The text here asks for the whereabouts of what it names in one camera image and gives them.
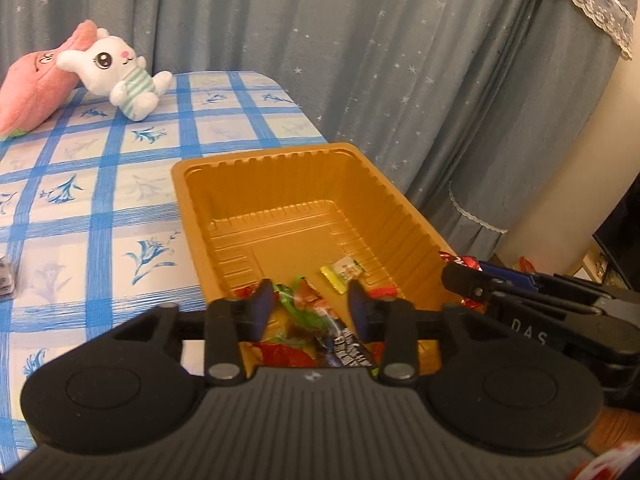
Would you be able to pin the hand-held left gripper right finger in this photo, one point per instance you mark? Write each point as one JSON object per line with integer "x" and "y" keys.
{"x": 357, "y": 310}

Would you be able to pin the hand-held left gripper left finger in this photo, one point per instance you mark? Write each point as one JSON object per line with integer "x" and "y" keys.
{"x": 262, "y": 305}

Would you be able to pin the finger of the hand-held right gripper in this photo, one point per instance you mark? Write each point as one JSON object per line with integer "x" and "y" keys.
{"x": 470, "y": 280}
{"x": 515, "y": 274}

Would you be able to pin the green snack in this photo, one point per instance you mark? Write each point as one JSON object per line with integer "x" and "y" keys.
{"x": 286, "y": 295}

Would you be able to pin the orange plastic tray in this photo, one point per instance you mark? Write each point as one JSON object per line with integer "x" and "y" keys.
{"x": 280, "y": 195}

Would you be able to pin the clear packet of black snacks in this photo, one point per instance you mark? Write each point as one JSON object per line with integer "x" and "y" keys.
{"x": 6, "y": 277}

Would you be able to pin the yellow wrapped candy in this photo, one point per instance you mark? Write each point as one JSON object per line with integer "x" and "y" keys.
{"x": 332, "y": 280}

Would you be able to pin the green white wrapped candy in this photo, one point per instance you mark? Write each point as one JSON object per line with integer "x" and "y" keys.
{"x": 348, "y": 266}

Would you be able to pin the dark furniture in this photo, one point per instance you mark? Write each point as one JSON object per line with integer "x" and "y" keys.
{"x": 622, "y": 240}

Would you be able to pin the red white clothing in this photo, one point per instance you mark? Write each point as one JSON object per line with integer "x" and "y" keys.
{"x": 610, "y": 462}

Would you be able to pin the blue checked tablecloth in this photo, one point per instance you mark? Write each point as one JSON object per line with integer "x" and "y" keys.
{"x": 100, "y": 210}

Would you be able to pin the blue star print curtain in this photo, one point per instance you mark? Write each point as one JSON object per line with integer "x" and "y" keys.
{"x": 350, "y": 60}

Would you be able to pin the white rabbit plush toy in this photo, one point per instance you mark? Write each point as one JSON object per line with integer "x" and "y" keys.
{"x": 120, "y": 72}

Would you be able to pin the pink plush toy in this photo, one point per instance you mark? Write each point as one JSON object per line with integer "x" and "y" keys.
{"x": 35, "y": 85}

